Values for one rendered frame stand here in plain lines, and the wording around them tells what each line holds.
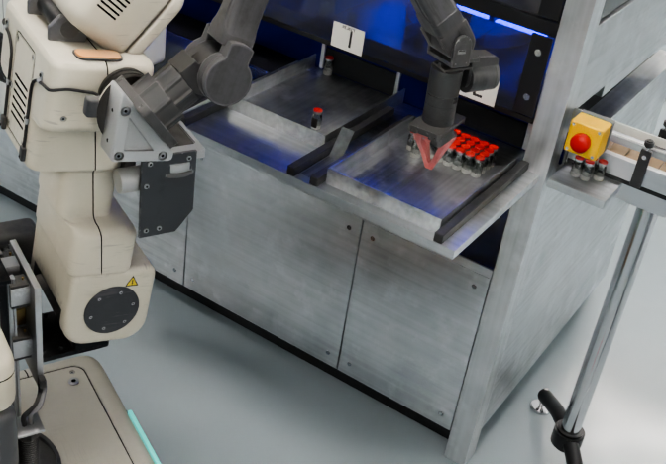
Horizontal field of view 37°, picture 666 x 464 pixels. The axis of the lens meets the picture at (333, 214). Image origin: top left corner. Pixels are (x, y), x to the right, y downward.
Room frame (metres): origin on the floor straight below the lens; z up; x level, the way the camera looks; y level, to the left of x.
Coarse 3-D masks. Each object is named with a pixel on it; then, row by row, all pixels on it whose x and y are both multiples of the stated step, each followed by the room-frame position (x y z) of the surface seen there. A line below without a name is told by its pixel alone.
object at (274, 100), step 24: (288, 72) 2.18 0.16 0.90; (312, 72) 2.24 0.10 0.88; (264, 96) 2.07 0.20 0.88; (288, 96) 2.09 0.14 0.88; (312, 96) 2.11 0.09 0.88; (336, 96) 2.13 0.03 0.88; (360, 96) 2.15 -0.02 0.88; (384, 96) 2.17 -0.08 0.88; (264, 120) 1.94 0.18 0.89; (288, 120) 1.91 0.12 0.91; (336, 120) 2.00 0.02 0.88; (360, 120) 1.98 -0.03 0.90; (312, 144) 1.87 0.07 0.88
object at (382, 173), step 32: (352, 160) 1.80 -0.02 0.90; (384, 160) 1.85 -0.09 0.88; (416, 160) 1.88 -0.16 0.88; (512, 160) 1.88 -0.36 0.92; (352, 192) 1.69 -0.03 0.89; (384, 192) 1.66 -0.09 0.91; (416, 192) 1.74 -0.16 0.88; (448, 192) 1.76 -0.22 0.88; (480, 192) 1.74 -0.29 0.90; (416, 224) 1.62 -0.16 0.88
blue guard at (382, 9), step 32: (288, 0) 2.23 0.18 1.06; (320, 0) 2.19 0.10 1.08; (352, 0) 2.15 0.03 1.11; (384, 0) 2.11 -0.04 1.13; (320, 32) 2.19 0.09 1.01; (384, 32) 2.11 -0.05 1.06; (416, 32) 2.07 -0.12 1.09; (480, 32) 2.00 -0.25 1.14; (512, 32) 1.97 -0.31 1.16; (416, 64) 2.06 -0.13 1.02; (512, 64) 1.96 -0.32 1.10; (512, 96) 1.95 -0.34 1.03
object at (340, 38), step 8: (336, 24) 2.17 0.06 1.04; (344, 24) 2.16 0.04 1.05; (336, 32) 2.16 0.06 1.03; (344, 32) 2.15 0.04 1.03; (360, 32) 2.13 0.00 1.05; (336, 40) 2.16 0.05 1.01; (344, 40) 2.15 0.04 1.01; (352, 40) 2.14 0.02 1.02; (360, 40) 2.13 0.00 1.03; (344, 48) 2.15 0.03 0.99; (352, 48) 2.14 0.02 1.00; (360, 48) 2.13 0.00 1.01; (360, 56) 2.13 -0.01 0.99
